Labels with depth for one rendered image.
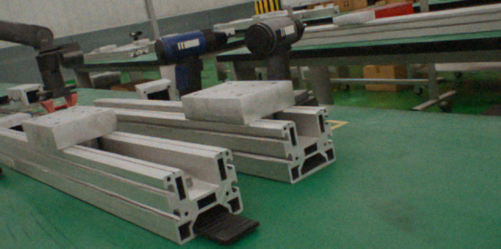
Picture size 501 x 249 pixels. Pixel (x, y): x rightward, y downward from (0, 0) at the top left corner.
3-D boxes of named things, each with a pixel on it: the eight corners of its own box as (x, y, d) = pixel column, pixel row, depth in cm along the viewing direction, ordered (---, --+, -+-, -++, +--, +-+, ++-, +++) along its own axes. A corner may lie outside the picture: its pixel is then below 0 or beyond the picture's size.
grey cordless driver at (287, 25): (257, 138, 94) (236, 27, 90) (304, 110, 110) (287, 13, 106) (291, 138, 90) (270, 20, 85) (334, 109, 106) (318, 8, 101)
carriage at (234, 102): (189, 134, 84) (180, 96, 82) (236, 116, 91) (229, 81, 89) (248, 142, 72) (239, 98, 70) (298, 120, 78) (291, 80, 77)
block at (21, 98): (12, 111, 213) (6, 90, 211) (38, 104, 221) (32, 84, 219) (21, 112, 206) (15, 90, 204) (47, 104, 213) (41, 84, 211)
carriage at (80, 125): (31, 156, 91) (21, 121, 89) (87, 137, 98) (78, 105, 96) (62, 166, 79) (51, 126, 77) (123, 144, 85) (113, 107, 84)
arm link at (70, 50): (28, 33, 143) (36, 30, 136) (67, 26, 149) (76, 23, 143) (40, 73, 145) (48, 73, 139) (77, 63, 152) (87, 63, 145)
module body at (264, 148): (75, 138, 128) (66, 107, 126) (109, 127, 134) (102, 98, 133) (291, 184, 68) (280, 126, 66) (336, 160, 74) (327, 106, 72)
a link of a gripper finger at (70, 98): (84, 116, 146) (76, 86, 144) (61, 123, 142) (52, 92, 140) (76, 115, 151) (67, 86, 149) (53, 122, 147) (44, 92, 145)
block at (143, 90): (134, 119, 139) (126, 87, 137) (172, 110, 143) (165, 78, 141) (138, 125, 130) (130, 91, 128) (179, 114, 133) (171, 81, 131)
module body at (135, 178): (-1, 164, 116) (-12, 129, 115) (41, 149, 123) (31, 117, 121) (178, 246, 56) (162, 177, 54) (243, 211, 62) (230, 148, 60)
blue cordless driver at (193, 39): (171, 128, 119) (151, 39, 115) (244, 107, 126) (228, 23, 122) (179, 132, 112) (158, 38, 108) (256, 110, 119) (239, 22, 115)
